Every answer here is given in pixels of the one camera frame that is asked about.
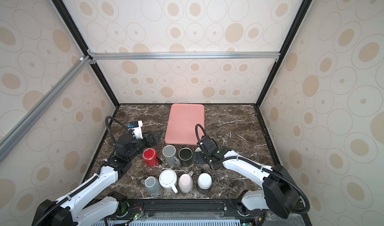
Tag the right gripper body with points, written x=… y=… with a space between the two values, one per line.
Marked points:
x=208 y=157

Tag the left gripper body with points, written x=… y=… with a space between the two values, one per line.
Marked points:
x=139 y=145

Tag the black mug white rim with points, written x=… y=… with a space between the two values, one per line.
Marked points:
x=186 y=157

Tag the grey mug row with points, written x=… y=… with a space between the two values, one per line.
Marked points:
x=152 y=186
x=171 y=159

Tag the black and white mug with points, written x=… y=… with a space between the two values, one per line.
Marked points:
x=204 y=183

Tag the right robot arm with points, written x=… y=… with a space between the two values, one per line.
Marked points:
x=279 y=193

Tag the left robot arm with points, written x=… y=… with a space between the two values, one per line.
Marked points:
x=87 y=193

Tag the pink mug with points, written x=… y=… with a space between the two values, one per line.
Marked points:
x=186 y=182

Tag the large white ribbed mug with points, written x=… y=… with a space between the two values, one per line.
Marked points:
x=168 y=180

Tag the grey mug front row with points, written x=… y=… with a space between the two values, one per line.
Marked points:
x=152 y=186

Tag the pink plastic tray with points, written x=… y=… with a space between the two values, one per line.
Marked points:
x=181 y=124

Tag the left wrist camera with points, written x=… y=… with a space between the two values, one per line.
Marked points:
x=136 y=129

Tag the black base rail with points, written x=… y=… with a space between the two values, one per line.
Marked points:
x=133 y=210

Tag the horizontal aluminium frame bar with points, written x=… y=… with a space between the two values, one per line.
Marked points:
x=185 y=56

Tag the left aluminium frame bar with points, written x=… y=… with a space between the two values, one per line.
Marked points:
x=25 y=124

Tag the black left corner post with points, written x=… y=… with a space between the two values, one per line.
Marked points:
x=76 y=34

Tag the black corner post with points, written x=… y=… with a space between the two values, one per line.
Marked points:
x=299 y=18
x=76 y=34

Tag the black right corner post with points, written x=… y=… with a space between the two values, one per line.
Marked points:
x=299 y=18

